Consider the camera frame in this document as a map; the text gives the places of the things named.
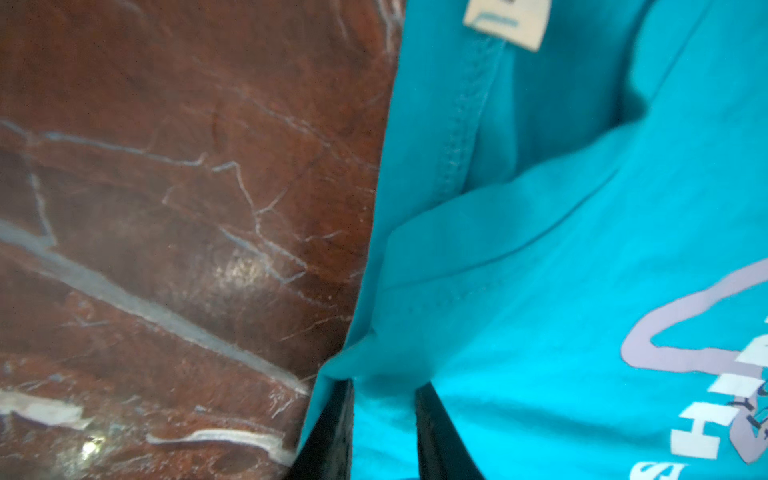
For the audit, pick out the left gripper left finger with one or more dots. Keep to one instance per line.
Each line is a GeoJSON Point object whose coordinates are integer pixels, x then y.
{"type": "Point", "coordinates": [327, 453]}

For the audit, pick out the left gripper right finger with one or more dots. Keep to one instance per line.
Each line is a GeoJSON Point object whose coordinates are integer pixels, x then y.
{"type": "Point", "coordinates": [442, 454]}

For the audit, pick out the teal printed t-shirt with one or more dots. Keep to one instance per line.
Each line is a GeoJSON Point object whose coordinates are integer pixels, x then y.
{"type": "Point", "coordinates": [569, 243]}

